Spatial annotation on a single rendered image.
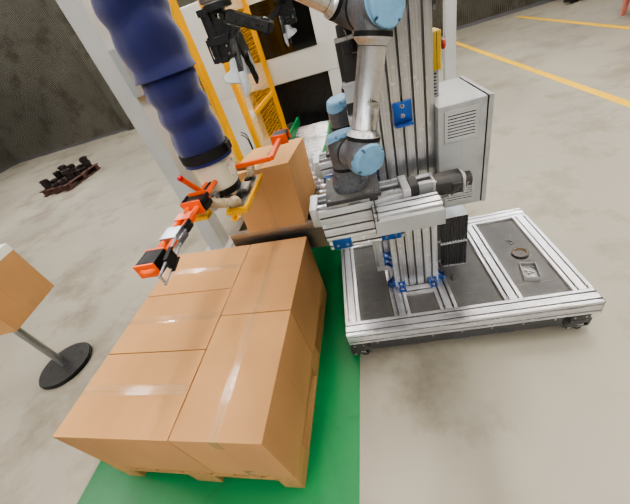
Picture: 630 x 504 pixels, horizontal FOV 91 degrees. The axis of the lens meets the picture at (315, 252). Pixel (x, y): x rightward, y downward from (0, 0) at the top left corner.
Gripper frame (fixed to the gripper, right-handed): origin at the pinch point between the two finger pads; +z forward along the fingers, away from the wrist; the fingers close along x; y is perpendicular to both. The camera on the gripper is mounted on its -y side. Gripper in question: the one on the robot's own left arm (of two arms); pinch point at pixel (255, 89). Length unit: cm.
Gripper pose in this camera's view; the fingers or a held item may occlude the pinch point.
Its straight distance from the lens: 97.9
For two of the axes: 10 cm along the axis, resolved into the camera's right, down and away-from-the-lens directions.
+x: -0.3, 6.4, -7.7
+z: 2.6, 7.5, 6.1
